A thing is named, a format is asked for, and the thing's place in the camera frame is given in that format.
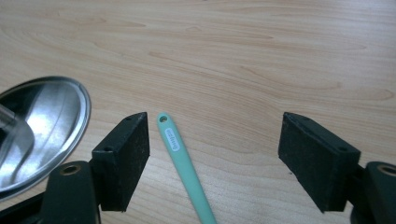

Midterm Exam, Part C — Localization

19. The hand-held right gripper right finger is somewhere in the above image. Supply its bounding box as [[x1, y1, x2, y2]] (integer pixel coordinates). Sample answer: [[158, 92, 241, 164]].
[[277, 111, 362, 214]]

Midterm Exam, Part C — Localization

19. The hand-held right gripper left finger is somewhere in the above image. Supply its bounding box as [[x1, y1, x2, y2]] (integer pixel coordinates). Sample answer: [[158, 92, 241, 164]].
[[90, 111, 151, 213]]

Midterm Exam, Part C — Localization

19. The teal plastic spoon handle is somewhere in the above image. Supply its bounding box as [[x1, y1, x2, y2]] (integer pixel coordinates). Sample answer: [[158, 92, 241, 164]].
[[156, 112, 219, 224]]

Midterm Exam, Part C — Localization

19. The round steel plate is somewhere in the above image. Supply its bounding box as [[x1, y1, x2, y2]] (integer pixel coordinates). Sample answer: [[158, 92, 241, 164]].
[[0, 76, 92, 202]]

